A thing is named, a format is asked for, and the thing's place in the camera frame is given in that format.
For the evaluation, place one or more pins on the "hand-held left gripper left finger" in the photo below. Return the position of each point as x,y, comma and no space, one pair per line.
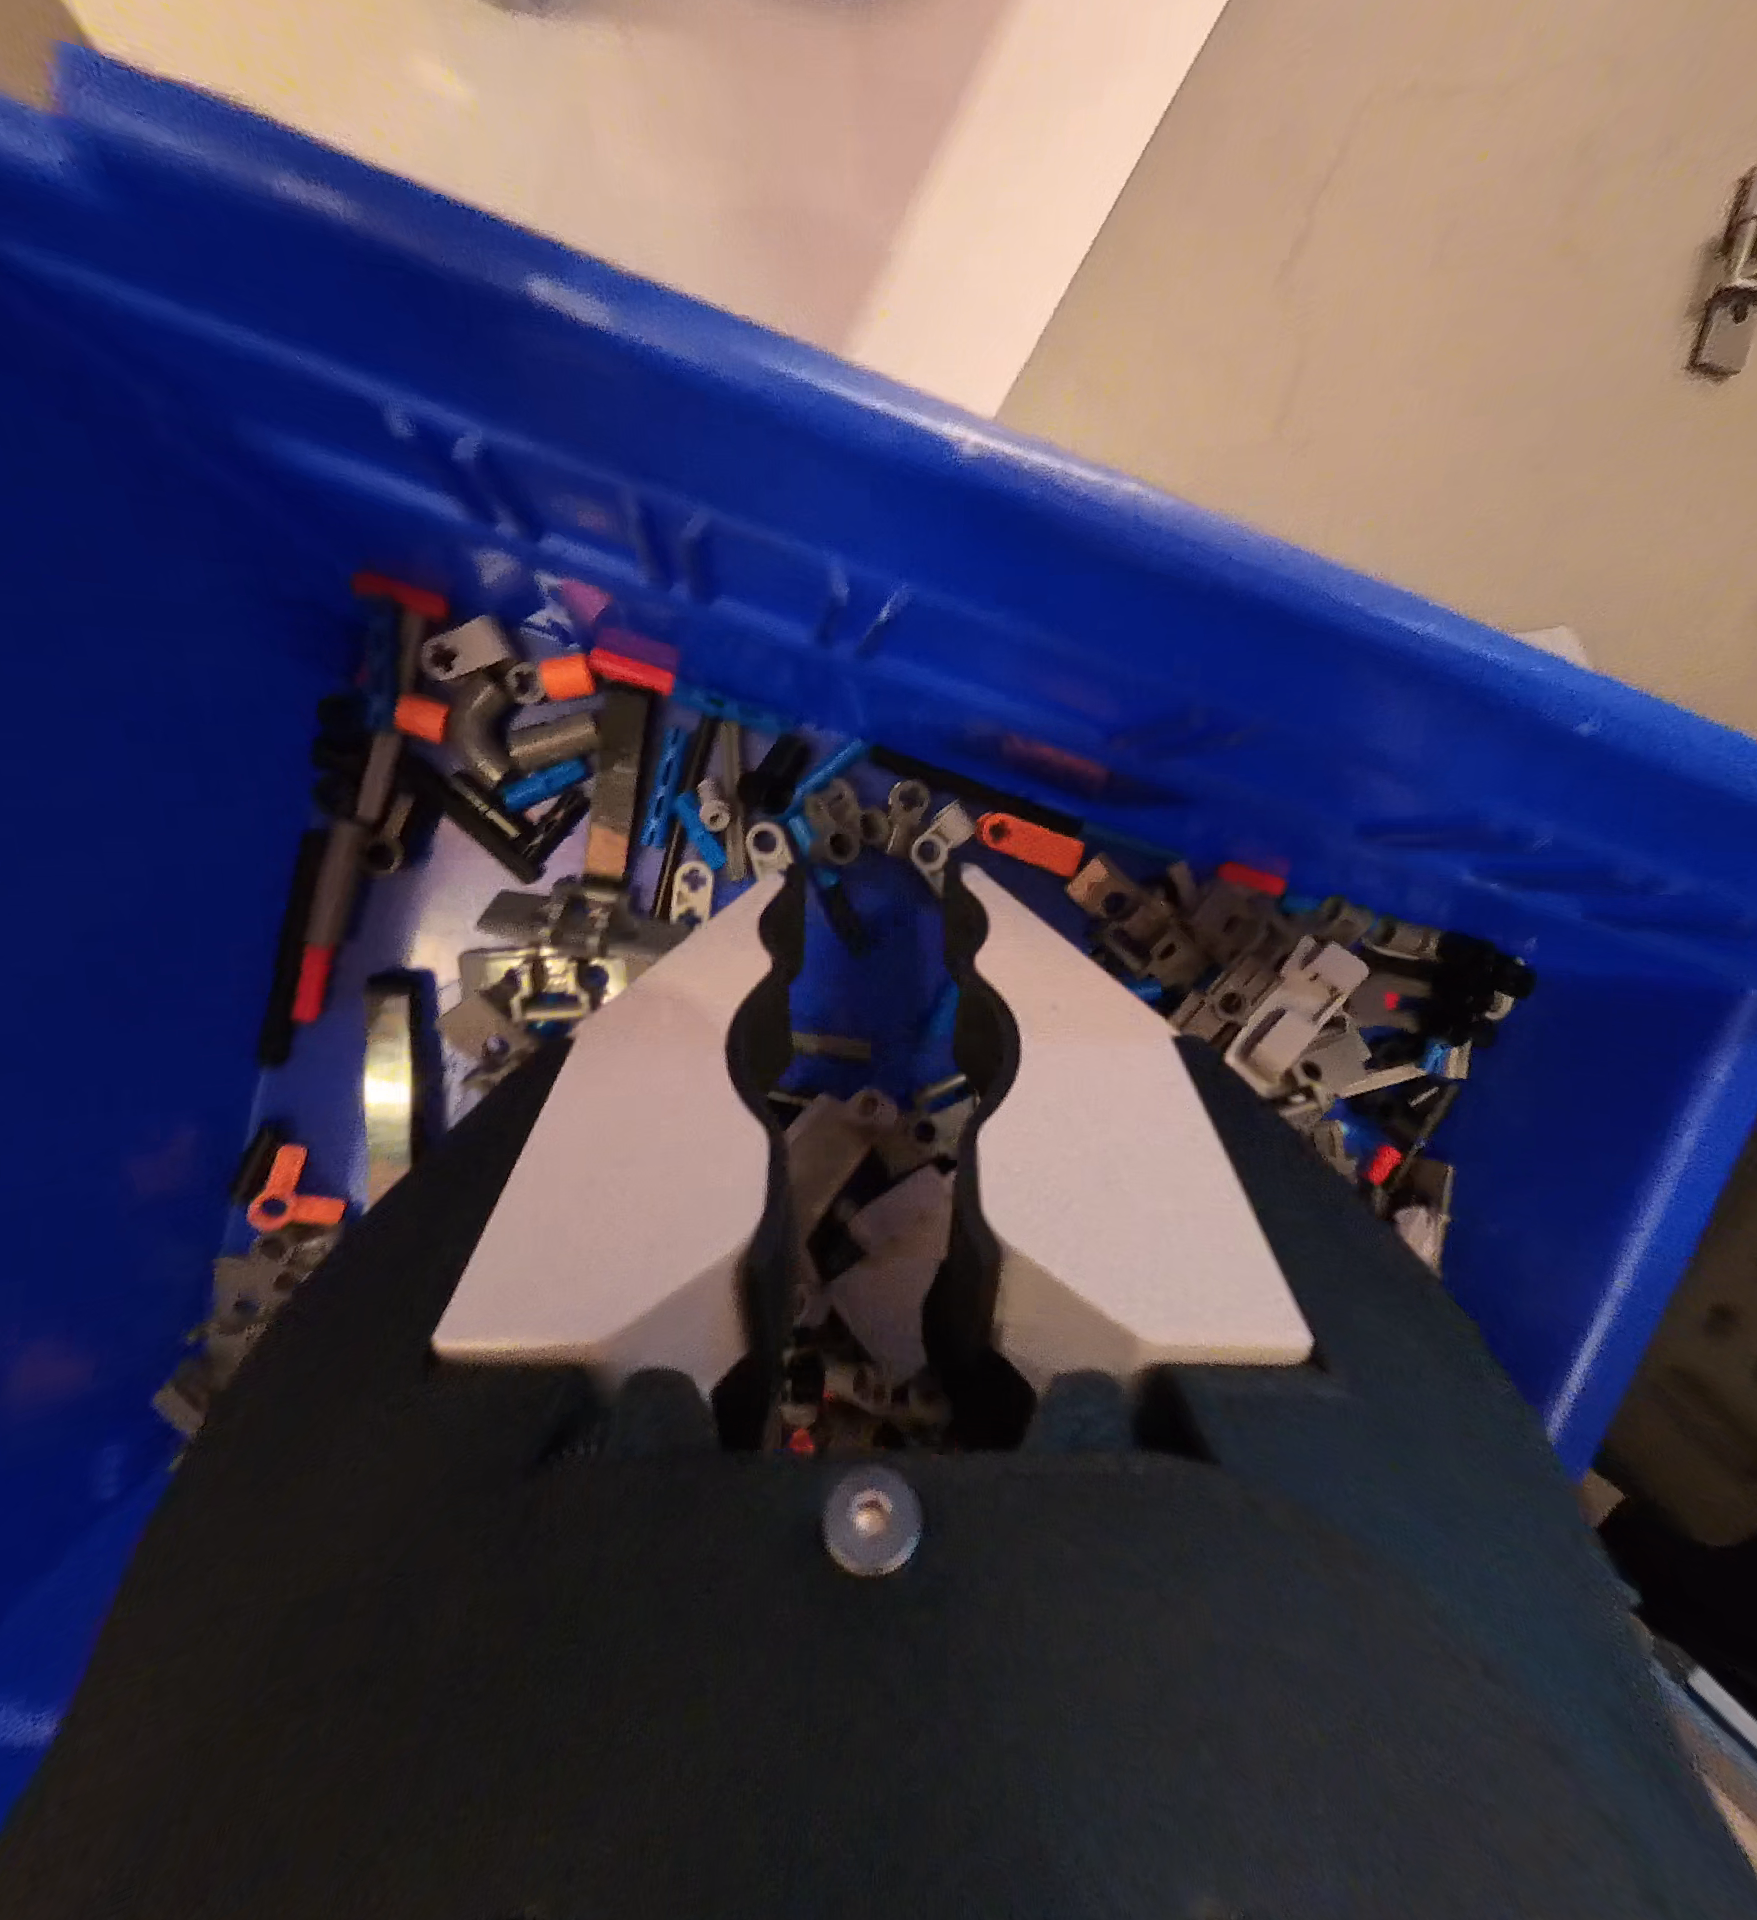
610,1200

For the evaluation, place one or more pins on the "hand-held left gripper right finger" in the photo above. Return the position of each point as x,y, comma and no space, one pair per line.
1133,1200

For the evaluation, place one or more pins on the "pile of small brick parts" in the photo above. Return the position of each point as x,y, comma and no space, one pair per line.
520,721

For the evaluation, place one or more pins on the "blue bin with square tag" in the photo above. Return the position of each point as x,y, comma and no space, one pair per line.
1118,569

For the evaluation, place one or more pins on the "grey track link piece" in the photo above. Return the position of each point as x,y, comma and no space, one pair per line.
1740,277

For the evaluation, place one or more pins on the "black perforated armrest pad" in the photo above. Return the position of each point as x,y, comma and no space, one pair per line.
1750,1321

